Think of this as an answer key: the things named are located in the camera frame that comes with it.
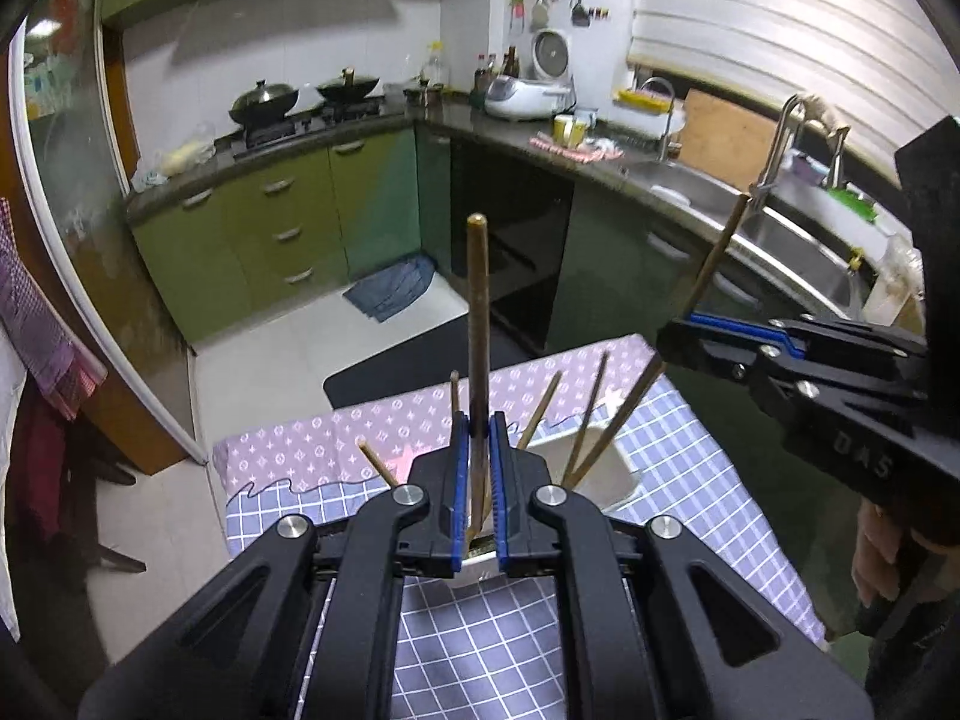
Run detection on clear oil bottle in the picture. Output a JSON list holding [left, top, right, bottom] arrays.
[[420, 41, 451, 87]]

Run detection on black gas stove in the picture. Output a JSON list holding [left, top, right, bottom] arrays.
[[234, 97, 391, 158]]

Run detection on glass sliding door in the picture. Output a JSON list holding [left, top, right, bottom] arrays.
[[7, 0, 211, 466]]

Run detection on large black wok with lid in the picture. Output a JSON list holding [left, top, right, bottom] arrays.
[[227, 79, 301, 128]]

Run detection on dark wooden chair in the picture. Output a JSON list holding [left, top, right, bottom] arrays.
[[15, 390, 147, 578]]

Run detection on person's right forearm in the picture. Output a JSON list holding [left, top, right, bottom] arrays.
[[862, 551, 960, 720]]

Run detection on yellow sink caddy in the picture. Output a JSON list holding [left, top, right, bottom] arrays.
[[615, 88, 676, 112]]

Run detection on long brown chopstick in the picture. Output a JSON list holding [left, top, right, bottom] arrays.
[[562, 193, 751, 488]]

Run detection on person's right hand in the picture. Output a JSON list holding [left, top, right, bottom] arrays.
[[851, 499, 914, 605]]

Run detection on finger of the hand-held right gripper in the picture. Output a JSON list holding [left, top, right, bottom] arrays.
[[658, 317, 767, 385], [688, 313, 931, 362]]

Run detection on dark glossy cabinet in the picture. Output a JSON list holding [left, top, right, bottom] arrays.
[[416, 126, 575, 350]]

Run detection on white plastic utensil holder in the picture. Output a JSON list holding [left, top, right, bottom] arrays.
[[450, 424, 642, 590]]

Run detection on flat white kitchen appliance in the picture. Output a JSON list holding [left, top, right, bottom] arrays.
[[484, 76, 572, 122]]

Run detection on hanging purple checked cloth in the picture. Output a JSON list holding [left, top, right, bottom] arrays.
[[0, 199, 110, 421]]

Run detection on dark brown chopstick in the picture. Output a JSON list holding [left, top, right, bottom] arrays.
[[465, 214, 492, 545]]

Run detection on plastic bag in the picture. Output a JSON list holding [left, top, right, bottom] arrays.
[[133, 120, 218, 192]]

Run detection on small steel faucet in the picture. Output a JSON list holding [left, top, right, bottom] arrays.
[[636, 76, 680, 162]]

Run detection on steel kitchen sink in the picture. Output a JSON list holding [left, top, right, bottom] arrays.
[[649, 161, 871, 316]]

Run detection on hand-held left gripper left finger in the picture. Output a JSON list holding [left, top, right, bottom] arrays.
[[79, 412, 472, 720]]

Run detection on striped dish cloth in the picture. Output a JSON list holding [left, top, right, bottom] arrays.
[[529, 133, 625, 164]]

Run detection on white window blinds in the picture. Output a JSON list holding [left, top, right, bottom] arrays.
[[626, 0, 960, 188]]

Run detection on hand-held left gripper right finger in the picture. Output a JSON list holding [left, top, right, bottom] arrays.
[[487, 412, 875, 720]]

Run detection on wooden cutting board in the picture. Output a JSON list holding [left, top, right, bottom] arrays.
[[675, 88, 788, 192]]

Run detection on small black wok with lid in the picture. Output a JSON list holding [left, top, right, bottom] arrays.
[[315, 67, 381, 104]]

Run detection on checkered purple tablecloth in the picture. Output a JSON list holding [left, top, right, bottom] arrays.
[[212, 331, 826, 720]]

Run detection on green kitchen cabinets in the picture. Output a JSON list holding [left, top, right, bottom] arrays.
[[126, 124, 421, 346]]

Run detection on tall steel faucet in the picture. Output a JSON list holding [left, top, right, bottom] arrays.
[[746, 94, 852, 203]]

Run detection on blue-grey floor rug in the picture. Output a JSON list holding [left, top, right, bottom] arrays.
[[343, 253, 437, 323]]

